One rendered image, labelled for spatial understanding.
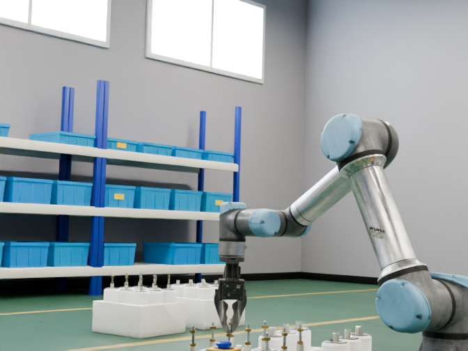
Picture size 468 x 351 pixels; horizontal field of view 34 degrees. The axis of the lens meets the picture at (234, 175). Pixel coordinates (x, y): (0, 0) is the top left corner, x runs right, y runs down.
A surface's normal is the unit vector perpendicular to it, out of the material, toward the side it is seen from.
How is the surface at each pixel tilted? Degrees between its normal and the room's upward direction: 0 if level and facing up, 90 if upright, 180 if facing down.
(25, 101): 90
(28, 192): 93
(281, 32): 90
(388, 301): 97
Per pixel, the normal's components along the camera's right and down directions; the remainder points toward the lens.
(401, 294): -0.70, 0.05
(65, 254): 0.73, 0.02
